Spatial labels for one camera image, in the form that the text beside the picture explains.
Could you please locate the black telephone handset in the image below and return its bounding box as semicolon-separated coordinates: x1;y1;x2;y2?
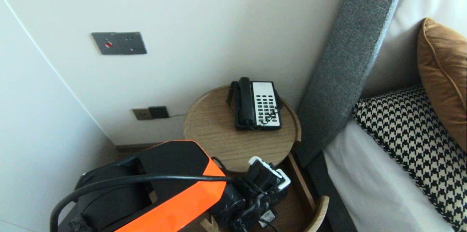
237;77;256;127

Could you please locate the round wooden side table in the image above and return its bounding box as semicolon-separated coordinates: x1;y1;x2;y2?
200;154;329;232

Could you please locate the round wooden bedside table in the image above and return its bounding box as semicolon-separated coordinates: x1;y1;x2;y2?
184;85;302;174

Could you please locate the brown velvet cushion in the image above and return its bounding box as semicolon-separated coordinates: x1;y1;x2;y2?
417;18;467;154

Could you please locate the black and white telephone base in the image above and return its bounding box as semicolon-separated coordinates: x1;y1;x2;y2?
235;81;282;131

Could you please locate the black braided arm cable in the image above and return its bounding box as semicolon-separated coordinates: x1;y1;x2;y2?
50;174;234;232

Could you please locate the grey fabric headboard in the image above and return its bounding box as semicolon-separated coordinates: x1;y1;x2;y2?
296;0;411;169

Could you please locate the brown wooden baseboard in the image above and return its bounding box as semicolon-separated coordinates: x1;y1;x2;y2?
115;142;165;153

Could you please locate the grey wall switch panel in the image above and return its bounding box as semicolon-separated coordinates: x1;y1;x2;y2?
91;32;147;55

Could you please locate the black wall plug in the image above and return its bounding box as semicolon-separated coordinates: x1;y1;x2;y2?
148;106;170;119

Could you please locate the black white houndstooth pillow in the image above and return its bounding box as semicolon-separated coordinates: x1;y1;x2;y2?
352;85;467;232

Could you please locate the beige pillow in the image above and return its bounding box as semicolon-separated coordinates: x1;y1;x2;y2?
359;20;425;99

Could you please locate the beige wall socket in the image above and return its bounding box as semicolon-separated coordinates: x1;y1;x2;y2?
132;108;153;121

